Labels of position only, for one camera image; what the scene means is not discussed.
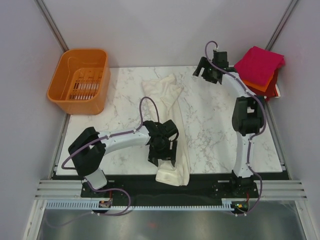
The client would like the dark red folded t shirt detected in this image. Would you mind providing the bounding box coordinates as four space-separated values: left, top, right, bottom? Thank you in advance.
248 70 281 100

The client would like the orange plastic basket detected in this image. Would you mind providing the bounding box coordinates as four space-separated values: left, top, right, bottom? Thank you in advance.
47 48 111 115

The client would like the cream white t shirt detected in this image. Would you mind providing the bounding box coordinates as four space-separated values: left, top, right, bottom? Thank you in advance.
141 74 190 186

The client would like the right aluminium frame post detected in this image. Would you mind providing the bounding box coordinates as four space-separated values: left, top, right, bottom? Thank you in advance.
265 0 300 51

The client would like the left aluminium frame post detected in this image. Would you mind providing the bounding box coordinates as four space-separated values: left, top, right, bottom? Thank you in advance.
34 0 69 52

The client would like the red printed folded t shirt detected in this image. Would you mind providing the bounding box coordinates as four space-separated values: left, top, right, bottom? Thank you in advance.
261 84 281 101

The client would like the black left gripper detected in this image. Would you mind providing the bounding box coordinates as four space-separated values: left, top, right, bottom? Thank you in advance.
148 138 177 167

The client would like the magenta folded t shirt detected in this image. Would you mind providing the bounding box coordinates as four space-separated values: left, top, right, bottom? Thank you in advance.
234 46 286 85

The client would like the orange folded t shirt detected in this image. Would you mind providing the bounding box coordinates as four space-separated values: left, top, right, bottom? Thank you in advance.
243 74 274 92

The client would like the aluminium frame post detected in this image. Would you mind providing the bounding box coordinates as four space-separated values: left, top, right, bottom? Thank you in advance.
34 0 69 52
265 0 300 51

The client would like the white slotted cable duct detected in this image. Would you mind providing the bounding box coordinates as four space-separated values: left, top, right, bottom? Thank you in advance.
45 199 235 212

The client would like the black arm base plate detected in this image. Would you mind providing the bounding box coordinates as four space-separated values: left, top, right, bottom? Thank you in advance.
80 173 256 206

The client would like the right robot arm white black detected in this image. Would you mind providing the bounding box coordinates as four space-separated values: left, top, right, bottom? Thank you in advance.
193 50 267 198

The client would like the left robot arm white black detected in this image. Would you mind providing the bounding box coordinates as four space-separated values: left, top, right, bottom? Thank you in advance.
68 119 179 197

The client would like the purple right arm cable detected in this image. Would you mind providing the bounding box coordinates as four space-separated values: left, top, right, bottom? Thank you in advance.
204 40 269 217

